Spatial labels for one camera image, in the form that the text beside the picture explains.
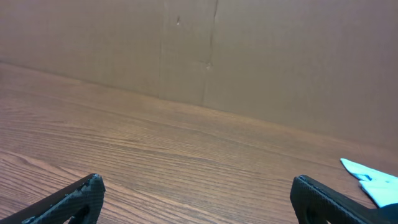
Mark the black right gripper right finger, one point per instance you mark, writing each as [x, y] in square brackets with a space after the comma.
[315, 203]

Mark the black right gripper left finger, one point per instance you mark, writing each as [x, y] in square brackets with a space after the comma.
[79, 202]

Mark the light blue t-shirt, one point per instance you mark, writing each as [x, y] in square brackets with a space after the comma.
[380, 186]

